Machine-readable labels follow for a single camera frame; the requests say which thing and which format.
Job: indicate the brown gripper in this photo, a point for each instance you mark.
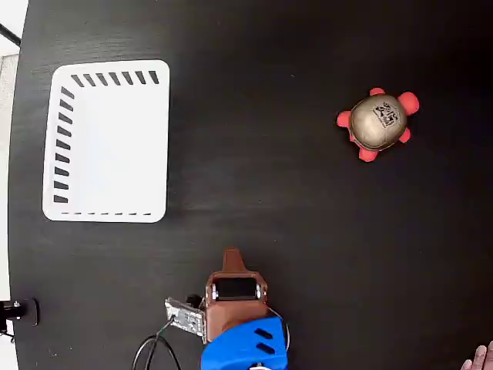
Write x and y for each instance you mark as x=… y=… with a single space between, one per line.
x=236 y=308

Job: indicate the red turtle toy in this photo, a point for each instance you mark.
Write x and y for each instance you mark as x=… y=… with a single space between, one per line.
x=379 y=123

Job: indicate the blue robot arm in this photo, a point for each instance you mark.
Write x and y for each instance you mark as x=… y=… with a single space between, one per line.
x=239 y=347

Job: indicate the white plastic basket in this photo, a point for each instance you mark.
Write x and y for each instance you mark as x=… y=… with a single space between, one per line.
x=123 y=154

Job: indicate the person's hand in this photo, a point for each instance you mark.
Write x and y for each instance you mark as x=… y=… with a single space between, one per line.
x=483 y=358

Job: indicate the black table clamp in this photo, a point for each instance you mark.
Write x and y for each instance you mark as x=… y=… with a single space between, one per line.
x=27 y=311

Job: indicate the black metal rod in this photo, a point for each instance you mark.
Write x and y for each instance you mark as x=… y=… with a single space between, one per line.
x=9 y=34

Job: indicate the bare camera circuit board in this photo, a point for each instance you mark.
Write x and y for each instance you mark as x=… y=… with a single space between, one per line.
x=186 y=318

